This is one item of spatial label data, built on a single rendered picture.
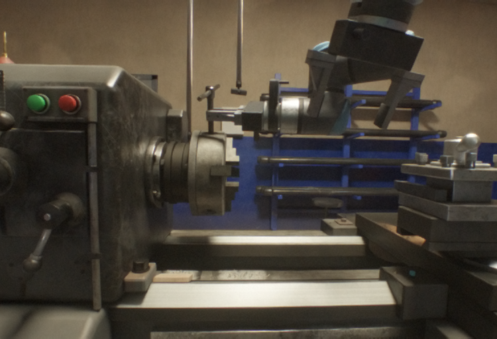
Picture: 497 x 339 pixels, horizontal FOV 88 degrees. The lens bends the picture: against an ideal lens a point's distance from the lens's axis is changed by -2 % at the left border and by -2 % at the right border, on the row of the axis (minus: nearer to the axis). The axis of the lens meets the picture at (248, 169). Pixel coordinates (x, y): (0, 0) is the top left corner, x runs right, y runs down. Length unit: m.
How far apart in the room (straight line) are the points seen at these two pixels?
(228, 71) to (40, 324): 3.61
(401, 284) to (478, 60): 4.89
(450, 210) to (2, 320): 0.87
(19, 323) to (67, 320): 0.09
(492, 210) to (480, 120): 4.66
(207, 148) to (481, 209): 0.60
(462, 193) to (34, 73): 0.90
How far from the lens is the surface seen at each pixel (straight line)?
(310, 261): 1.06
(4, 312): 0.75
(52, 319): 0.68
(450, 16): 5.30
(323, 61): 0.46
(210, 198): 0.69
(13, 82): 0.69
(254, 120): 0.65
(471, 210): 0.66
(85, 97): 0.58
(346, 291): 0.71
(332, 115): 0.67
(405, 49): 0.51
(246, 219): 3.93
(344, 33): 0.46
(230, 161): 0.81
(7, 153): 0.66
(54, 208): 0.57
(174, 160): 0.73
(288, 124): 0.67
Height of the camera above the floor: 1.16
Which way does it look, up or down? 4 degrees down
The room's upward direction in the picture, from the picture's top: 1 degrees clockwise
